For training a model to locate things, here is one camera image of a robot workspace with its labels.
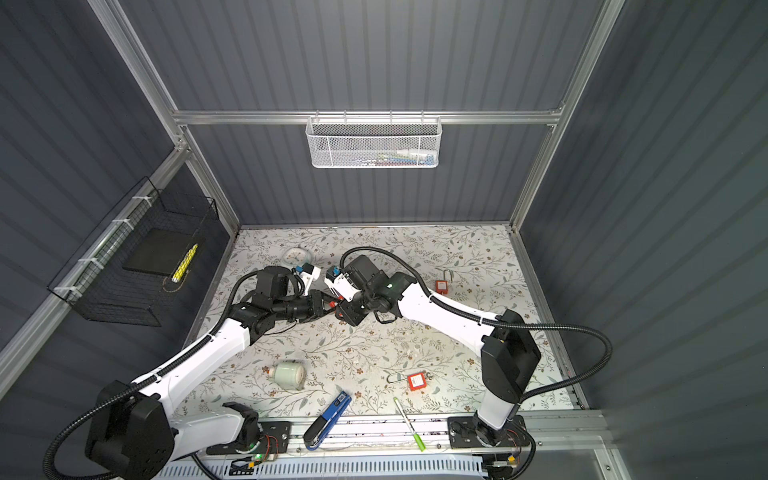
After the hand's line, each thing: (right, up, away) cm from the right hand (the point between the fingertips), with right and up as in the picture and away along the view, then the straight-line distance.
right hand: (344, 311), depth 79 cm
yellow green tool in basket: (-39, +13, -5) cm, 42 cm away
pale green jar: (-14, -16, -3) cm, 22 cm away
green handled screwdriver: (+19, -31, -6) cm, 37 cm away
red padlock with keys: (+19, -19, +2) cm, 27 cm away
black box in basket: (-47, +16, -4) cm, 49 cm away
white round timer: (-23, +15, +29) cm, 40 cm away
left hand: (-1, +2, -1) cm, 2 cm away
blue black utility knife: (-4, -26, -7) cm, 27 cm away
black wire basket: (-51, +9, -15) cm, 54 cm away
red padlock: (-3, +2, -2) cm, 4 cm away
